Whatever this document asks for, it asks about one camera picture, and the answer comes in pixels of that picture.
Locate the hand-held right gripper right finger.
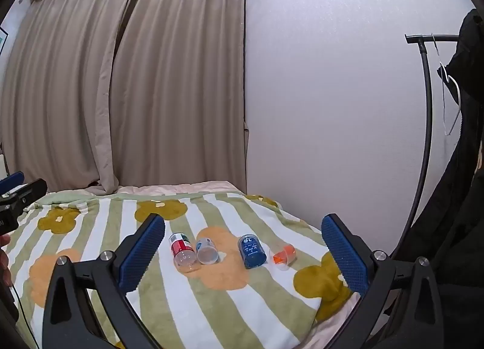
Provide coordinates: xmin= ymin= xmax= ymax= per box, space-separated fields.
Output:
xmin=321 ymin=214 xmax=444 ymax=349

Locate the black coat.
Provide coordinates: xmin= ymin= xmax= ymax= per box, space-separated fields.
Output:
xmin=378 ymin=9 xmax=484 ymax=349

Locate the clear cup with orange base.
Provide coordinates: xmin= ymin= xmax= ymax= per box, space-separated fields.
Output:
xmin=269 ymin=243 xmax=296 ymax=271

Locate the black clothes rack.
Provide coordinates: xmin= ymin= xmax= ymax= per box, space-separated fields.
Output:
xmin=404 ymin=33 xmax=461 ymax=229

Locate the black cable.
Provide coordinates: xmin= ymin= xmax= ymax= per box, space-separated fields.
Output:
xmin=7 ymin=284 xmax=29 ymax=346

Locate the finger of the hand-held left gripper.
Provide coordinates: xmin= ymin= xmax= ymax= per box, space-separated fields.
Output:
xmin=14 ymin=178 xmax=48 ymax=209
xmin=0 ymin=171 xmax=25 ymax=193

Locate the white wire hanger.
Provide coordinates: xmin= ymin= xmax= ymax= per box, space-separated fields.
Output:
xmin=431 ymin=33 xmax=464 ymax=136

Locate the clear cup with red label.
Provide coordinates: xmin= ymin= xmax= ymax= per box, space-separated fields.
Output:
xmin=168 ymin=233 xmax=201 ymax=272

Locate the striped floral blanket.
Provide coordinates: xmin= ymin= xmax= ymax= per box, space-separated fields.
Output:
xmin=0 ymin=190 xmax=361 ymax=349

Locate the dark blue can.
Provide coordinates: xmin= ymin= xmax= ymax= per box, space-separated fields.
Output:
xmin=237 ymin=235 xmax=267 ymax=269

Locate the person's left hand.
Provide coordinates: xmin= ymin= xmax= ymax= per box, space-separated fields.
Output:
xmin=0 ymin=235 xmax=13 ymax=289

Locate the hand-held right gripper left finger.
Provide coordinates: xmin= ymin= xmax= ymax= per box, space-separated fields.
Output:
xmin=42 ymin=213 xmax=167 ymax=349

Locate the beige curtain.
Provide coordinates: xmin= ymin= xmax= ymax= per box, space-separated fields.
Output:
xmin=1 ymin=0 xmax=147 ymax=197
xmin=109 ymin=0 xmax=247 ymax=190

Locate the clear cup with white label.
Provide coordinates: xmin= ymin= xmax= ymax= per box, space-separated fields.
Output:
xmin=195 ymin=237 xmax=219 ymax=265

